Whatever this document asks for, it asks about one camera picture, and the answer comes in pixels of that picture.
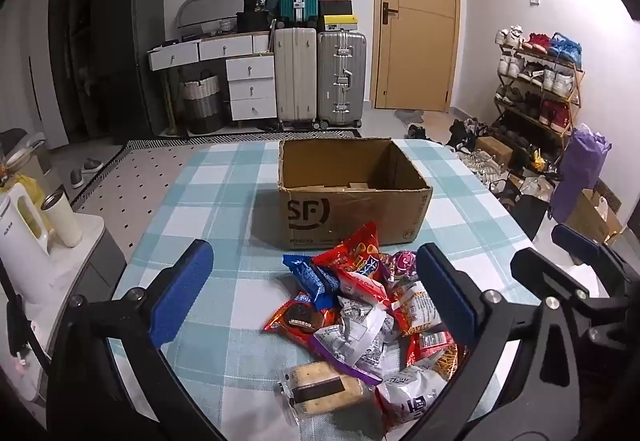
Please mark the blue cookie packet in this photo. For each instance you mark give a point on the blue cookie packet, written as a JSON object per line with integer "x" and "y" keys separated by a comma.
{"x": 310, "y": 278}

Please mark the brown cardboard box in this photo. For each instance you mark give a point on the brown cardboard box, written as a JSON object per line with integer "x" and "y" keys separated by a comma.
{"x": 350, "y": 216}

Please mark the grey doormat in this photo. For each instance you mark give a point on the grey doormat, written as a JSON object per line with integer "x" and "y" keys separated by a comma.
{"x": 410, "y": 114}

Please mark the white electric kettle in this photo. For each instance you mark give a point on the white electric kettle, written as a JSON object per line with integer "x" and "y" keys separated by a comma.
{"x": 20, "y": 261}

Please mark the red white label packet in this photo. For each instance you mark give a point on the red white label packet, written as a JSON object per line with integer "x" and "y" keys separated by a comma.
{"x": 360, "y": 288}

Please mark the small closed cardboard box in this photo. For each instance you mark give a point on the small closed cardboard box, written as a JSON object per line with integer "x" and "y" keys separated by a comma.
{"x": 494, "y": 151}

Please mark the rows of assorted shoes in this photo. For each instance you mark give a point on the rows of assorted shoes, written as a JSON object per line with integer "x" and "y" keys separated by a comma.
{"x": 555, "y": 81}

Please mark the clear cracker packet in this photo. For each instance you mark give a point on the clear cracker packet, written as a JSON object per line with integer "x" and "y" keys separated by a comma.
{"x": 320, "y": 388}

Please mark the silver suitcase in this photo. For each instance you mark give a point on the silver suitcase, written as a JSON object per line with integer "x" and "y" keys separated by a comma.
{"x": 342, "y": 76}

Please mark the woven laundry basket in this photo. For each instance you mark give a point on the woven laundry basket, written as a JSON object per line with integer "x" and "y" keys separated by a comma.
{"x": 201, "y": 101}

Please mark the purple bag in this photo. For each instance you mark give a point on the purple bag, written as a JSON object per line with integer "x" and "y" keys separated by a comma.
{"x": 580, "y": 171}

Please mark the dark refrigerator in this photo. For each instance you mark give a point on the dark refrigerator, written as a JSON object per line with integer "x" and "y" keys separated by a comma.
{"x": 125, "y": 61}

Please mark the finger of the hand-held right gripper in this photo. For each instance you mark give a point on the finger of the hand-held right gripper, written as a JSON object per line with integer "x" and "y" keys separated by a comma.
{"x": 545, "y": 276}
{"x": 575, "y": 243}

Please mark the white purple snack packet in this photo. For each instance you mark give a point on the white purple snack packet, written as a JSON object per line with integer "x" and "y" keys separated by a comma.
{"x": 350, "y": 341}

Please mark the white curtain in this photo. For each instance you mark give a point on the white curtain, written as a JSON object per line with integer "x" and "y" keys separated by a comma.
{"x": 47, "y": 71}

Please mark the metal shoe rack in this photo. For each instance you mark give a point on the metal shoe rack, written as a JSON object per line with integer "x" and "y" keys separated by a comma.
{"x": 575, "y": 86}

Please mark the red chocolate cookie packet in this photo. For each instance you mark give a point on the red chocolate cookie packet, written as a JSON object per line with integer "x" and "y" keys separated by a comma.
{"x": 295, "y": 318}

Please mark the black printed tub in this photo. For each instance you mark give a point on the black printed tub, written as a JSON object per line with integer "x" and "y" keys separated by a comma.
{"x": 256, "y": 0}

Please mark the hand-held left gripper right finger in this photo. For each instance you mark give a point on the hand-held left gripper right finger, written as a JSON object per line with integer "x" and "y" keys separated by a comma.
{"x": 445, "y": 296}

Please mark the black sandals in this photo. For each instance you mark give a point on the black sandals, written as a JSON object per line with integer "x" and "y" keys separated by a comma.
{"x": 416, "y": 131}

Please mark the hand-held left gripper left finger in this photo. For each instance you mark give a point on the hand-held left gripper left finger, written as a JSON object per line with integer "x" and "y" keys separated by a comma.
{"x": 182, "y": 293}

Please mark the red roll snack bag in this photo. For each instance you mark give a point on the red roll snack bag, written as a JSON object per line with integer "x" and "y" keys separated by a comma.
{"x": 355, "y": 251}

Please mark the clear plastic bag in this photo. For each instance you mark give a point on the clear plastic bag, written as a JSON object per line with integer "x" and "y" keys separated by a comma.
{"x": 536, "y": 188}

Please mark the pile of sneakers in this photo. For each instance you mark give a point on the pile of sneakers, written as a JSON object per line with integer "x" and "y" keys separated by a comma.
{"x": 475, "y": 156}

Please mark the dotted rug striped border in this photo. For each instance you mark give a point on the dotted rug striped border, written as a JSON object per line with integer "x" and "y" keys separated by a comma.
{"x": 125, "y": 171}

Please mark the cream suitcase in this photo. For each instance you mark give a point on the cream suitcase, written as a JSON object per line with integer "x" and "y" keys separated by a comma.
{"x": 295, "y": 76}

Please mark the plain black shoe box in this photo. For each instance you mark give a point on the plain black shoe box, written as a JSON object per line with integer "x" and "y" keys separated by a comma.
{"x": 336, "y": 7}

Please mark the black storage container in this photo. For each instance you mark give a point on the black storage container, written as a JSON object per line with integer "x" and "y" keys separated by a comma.
{"x": 254, "y": 22}

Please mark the orange noodle snack packet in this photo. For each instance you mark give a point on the orange noodle snack packet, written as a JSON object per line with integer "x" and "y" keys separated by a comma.
{"x": 415, "y": 311}

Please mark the small yellow bag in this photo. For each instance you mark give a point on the small yellow bag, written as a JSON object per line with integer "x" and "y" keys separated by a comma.
{"x": 537, "y": 162}

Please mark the black shopping bag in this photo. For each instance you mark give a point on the black shopping bag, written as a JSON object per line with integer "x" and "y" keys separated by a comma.
{"x": 525, "y": 216}

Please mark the wooden door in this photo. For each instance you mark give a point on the wooden door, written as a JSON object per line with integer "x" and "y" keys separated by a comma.
{"x": 420, "y": 46}

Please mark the dark wardrobe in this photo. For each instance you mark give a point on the dark wardrobe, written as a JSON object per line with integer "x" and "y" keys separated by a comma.
{"x": 75, "y": 46}

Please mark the yellow plastic bag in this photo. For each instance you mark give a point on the yellow plastic bag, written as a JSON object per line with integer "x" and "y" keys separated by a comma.
{"x": 32, "y": 191}

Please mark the white bin black lid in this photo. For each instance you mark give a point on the white bin black lid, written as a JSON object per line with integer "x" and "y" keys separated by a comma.
{"x": 30, "y": 163}

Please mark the white grey side cabinet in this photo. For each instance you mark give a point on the white grey side cabinet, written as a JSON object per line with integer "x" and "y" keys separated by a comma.
{"x": 85, "y": 246}

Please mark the open cardboard box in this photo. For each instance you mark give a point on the open cardboard box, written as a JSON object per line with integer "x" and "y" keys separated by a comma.
{"x": 590, "y": 221}

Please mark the cream tumbler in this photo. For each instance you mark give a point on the cream tumbler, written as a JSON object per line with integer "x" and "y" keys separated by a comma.
{"x": 62, "y": 221}

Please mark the purple candy packet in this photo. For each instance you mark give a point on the purple candy packet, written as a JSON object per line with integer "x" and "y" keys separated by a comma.
{"x": 402, "y": 263}

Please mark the red stick snack packet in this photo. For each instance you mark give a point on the red stick snack packet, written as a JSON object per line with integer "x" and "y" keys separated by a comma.
{"x": 435, "y": 351}

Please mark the white drawer desk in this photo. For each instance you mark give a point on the white drawer desk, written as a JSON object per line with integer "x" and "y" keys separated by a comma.
{"x": 250, "y": 71}

